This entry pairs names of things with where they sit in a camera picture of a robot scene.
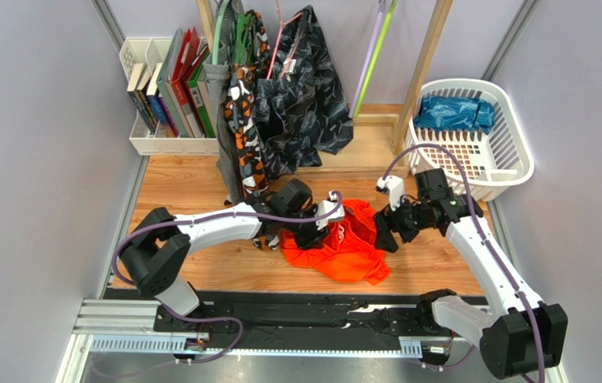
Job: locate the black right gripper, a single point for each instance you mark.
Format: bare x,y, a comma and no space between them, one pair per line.
397,223

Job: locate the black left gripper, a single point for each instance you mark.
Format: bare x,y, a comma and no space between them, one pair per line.
312,238

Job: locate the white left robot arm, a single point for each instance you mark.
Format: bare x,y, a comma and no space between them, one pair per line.
154,252

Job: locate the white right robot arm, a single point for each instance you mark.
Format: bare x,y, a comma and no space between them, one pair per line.
520,333

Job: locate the dark leaf-pattern shorts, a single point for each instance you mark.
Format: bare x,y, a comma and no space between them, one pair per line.
302,110

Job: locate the orange camouflage shorts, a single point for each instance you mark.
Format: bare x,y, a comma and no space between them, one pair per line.
240,110

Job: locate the purple hanger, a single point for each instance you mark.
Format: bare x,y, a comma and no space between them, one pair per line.
369,54

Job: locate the lime green hanger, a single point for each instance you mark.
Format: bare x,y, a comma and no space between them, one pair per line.
390,7

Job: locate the grey shorts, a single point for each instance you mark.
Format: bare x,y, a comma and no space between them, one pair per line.
218,79

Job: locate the pink hanger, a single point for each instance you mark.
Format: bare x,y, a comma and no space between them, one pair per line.
282,23

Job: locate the dark green hanger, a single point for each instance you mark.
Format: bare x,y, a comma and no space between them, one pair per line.
242,39

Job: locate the pale green hanger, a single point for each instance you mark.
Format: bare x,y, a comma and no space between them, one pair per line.
222,9

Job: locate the wooden clothes rack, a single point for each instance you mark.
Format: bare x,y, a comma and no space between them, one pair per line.
372,143

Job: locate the white laundry basket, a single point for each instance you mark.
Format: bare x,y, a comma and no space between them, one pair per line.
492,162

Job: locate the blue patterned garment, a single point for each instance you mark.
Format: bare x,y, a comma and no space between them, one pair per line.
455,114

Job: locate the green folder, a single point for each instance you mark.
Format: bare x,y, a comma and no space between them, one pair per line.
197,98

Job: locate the blue book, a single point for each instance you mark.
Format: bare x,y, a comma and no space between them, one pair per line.
153,96

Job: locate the grey-green folder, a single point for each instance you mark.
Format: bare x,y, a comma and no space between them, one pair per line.
169,79

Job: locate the red folder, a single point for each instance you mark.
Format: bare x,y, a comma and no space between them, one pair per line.
184,53

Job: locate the dark navy book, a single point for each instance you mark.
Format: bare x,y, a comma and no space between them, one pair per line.
138,79

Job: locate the white file organizer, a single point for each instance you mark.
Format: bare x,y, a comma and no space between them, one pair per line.
160,128

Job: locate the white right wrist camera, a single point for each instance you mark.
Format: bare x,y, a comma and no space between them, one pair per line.
394,188

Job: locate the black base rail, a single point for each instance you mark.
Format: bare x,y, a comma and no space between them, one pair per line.
304,322

